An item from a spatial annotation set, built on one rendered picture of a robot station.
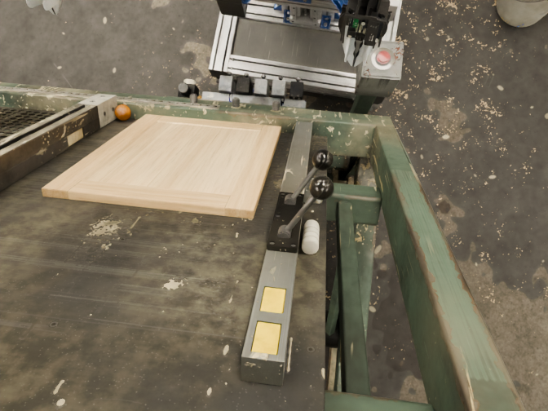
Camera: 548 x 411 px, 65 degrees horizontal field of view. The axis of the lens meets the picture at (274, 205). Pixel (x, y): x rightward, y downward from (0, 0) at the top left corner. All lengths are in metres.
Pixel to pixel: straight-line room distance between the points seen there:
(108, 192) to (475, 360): 0.72
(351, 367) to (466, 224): 1.77
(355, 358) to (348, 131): 0.84
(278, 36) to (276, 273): 1.70
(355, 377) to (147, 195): 0.53
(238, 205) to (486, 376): 0.52
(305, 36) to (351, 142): 0.95
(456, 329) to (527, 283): 1.89
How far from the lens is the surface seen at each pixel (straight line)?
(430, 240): 0.77
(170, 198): 0.89
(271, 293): 0.60
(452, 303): 0.64
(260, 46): 2.20
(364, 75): 1.38
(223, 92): 1.57
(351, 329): 0.71
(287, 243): 0.69
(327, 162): 0.76
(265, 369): 0.53
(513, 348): 2.49
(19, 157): 1.09
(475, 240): 2.37
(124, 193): 0.92
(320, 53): 2.18
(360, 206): 1.08
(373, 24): 0.80
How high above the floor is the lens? 2.21
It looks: 84 degrees down
